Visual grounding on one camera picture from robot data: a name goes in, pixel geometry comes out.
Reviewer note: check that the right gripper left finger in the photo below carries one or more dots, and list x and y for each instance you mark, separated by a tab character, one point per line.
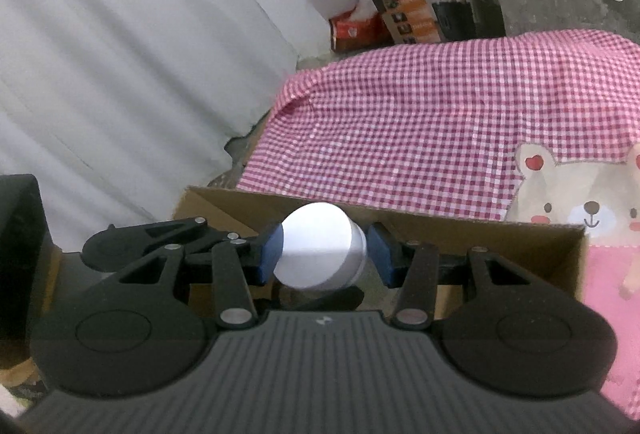
240	263

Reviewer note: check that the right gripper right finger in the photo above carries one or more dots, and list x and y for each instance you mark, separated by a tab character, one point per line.
412	270

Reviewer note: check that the white capped supplement bottle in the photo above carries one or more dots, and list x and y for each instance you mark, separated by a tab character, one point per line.
323	249

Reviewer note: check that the brown cardboard box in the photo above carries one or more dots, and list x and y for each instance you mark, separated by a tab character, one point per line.
555	253

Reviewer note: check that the pink checkered tablecloth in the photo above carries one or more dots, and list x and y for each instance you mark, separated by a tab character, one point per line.
542	128

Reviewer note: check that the red tissue box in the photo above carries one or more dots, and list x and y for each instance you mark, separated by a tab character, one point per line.
349	35

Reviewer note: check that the white curtain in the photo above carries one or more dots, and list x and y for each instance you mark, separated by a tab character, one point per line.
116	105

